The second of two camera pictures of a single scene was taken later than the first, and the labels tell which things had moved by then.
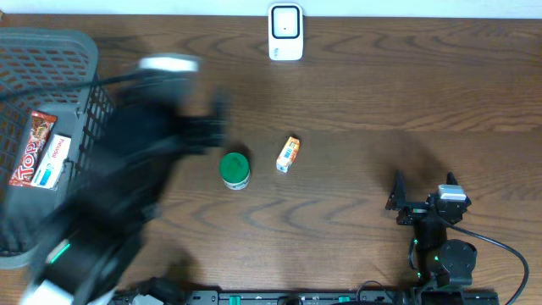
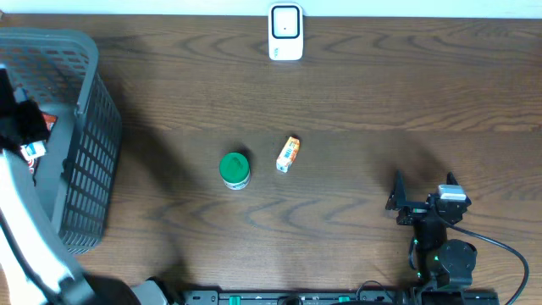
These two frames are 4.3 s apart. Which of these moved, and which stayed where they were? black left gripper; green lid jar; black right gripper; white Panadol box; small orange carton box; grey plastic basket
Moved: white Panadol box; black left gripper
Stayed: small orange carton box; black right gripper; green lid jar; grey plastic basket
